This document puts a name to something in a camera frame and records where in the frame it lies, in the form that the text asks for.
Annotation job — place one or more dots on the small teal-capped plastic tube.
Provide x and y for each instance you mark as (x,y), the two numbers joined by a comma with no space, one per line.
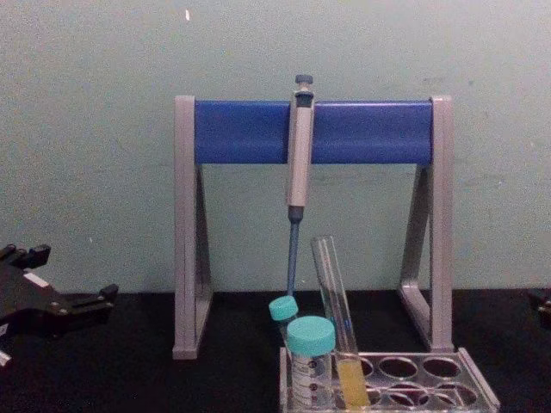
(283,308)

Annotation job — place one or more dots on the glass test tube, yellow liquid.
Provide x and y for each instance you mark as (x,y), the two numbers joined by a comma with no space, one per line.
(351,378)

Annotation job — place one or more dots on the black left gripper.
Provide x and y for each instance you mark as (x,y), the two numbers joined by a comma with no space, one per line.
(26,305)

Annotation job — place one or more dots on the grey pipette stand, blue bar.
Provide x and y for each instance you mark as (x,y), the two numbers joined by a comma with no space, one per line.
(370,131)

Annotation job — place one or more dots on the clear acrylic tube rack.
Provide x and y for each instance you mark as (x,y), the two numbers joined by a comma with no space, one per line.
(473,378)

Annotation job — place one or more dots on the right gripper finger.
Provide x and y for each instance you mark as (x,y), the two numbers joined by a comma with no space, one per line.
(543,307)

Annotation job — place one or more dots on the grey pipette with blue tip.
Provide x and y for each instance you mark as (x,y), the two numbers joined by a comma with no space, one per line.
(299,163)

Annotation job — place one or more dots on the large teal-capped plastic tube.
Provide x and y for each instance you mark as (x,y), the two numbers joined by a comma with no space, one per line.
(311,337)

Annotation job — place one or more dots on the black table cloth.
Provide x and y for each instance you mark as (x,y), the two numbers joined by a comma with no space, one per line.
(129,378)

